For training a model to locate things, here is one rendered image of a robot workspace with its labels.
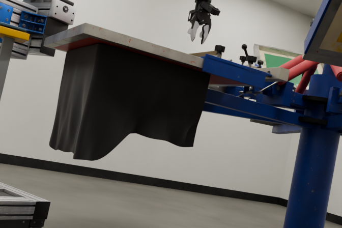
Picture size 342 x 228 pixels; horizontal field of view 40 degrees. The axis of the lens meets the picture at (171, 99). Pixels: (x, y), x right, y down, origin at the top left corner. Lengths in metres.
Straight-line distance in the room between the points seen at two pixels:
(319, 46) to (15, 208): 1.56
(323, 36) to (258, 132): 5.39
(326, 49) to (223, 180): 5.15
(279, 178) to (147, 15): 3.24
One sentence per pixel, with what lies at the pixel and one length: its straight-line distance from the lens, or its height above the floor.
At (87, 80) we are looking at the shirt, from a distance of 1.77.
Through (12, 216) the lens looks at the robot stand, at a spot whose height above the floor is 0.15.
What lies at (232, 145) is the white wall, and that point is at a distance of 6.98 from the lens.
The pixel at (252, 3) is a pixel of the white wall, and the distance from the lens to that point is 7.23.
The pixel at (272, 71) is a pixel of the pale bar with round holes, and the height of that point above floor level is 1.02.
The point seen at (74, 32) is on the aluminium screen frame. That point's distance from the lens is 1.75.
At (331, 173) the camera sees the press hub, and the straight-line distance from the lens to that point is 2.59.
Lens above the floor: 0.67
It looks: 5 degrees up
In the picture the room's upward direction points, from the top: 12 degrees clockwise
